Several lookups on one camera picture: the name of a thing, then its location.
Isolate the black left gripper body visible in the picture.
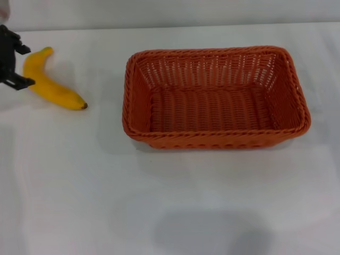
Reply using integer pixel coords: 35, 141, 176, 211
0, 24, 22, 82

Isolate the yellow banana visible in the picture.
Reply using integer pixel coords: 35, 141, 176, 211
22, 46, 88, 111

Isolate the orange woven rectangular basket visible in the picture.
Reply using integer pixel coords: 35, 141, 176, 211
122, 45, 311, 151

